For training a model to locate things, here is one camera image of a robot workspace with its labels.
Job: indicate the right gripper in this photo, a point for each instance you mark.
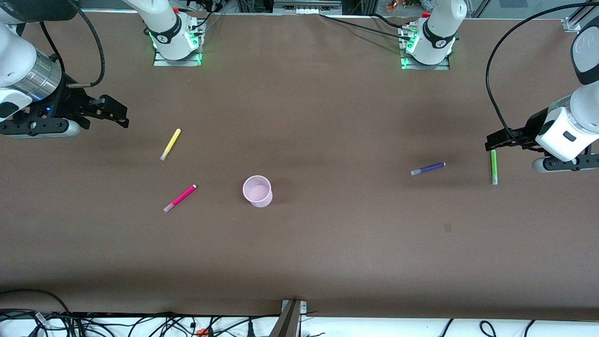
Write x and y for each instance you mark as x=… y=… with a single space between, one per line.
x=71 y=104

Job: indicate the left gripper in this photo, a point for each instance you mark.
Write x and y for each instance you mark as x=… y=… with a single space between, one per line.
x=530 y=127

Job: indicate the purple pen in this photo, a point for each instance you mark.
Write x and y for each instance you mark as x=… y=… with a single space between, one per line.
x=430 y=167

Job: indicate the pink pen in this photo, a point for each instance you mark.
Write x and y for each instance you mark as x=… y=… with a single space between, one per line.
x=180 y=198

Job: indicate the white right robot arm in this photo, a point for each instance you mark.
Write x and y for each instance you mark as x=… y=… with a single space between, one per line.
x=14 y=61

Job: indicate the pink pen holder cup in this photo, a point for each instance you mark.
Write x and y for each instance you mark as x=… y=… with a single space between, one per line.
x=257 y=192

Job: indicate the green pen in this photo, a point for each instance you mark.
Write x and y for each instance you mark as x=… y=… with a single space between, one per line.
x=493 y=166

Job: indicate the yellow pen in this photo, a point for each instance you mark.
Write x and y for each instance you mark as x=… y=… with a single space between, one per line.
x=171 y=144

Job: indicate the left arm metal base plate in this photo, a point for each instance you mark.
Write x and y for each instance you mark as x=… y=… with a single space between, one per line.
x=440 y=67

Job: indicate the aluminium corner bracket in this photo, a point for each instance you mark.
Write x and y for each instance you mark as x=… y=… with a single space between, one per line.
x=572 y=24

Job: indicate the metal table bracket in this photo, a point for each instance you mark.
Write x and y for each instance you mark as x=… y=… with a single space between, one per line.
x=288 y=323

